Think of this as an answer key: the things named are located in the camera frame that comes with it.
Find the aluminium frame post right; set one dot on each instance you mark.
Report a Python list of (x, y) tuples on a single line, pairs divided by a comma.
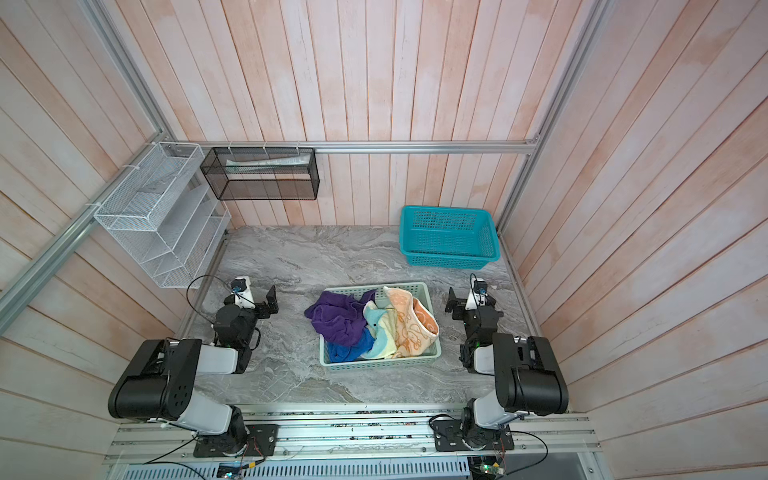
[(598, 13)]

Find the aluminium frame bar back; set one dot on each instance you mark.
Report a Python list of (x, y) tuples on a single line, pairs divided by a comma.
[(392, 147)]

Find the light green plastic basket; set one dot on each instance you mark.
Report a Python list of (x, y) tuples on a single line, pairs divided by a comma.
[(419, 291)]

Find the purple towel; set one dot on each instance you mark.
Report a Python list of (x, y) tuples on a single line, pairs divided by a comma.
[(339, 318)]

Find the aluminium frame bar left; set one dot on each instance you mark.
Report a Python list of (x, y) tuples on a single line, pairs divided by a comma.
[(29, 283)]

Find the blue towel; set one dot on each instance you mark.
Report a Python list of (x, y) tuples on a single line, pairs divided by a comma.
[(340, 354)]

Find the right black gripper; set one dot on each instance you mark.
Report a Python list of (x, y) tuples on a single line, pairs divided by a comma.
[(458, 305)]

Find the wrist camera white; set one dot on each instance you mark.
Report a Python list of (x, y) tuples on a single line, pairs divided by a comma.
[(240, 288), (478, 293)]

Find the aluminium frame bar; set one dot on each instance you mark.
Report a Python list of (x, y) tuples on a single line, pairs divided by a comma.
[(29, 283), (392, 147)]

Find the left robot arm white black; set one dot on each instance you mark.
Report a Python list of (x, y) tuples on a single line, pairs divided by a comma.
[(159, 381)]

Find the white wire mesh shelf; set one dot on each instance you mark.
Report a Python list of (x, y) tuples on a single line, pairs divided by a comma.
[(170, 223)]

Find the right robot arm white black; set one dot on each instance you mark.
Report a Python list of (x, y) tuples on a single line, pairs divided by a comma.
[(527, 377)]

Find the aluminium mounting rail front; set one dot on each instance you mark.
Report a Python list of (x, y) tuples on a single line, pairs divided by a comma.
[(353, 430)]

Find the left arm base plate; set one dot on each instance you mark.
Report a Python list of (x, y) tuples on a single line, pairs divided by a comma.
[(250, 440)]

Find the teal plastic basket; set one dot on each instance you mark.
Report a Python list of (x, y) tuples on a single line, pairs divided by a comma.
[(448, 237)]

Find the black mesh wall basket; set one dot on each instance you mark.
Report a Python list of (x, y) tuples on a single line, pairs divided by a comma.
[(262, 173)]

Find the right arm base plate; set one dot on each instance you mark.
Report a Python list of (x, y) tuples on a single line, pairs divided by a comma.
[(454, 435)]

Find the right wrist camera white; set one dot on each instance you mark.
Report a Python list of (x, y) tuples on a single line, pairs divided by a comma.
[(478, 293)]

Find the white vented cable duct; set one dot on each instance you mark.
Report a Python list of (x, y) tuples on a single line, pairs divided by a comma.
[(385, 468)]

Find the green circuit board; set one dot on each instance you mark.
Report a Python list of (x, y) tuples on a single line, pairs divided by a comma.
[(487, 471)]

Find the orange bunny print towel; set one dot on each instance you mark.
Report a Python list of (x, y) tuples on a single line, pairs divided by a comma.
[(416, 327)]

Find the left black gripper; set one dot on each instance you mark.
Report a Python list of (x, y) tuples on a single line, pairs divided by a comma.
[(264, 303)]

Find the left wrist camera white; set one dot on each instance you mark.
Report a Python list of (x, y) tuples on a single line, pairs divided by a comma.
[(240, 288)]

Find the yellow teal hippo towel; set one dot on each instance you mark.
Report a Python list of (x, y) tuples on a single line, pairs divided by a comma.
[(382, 326)]

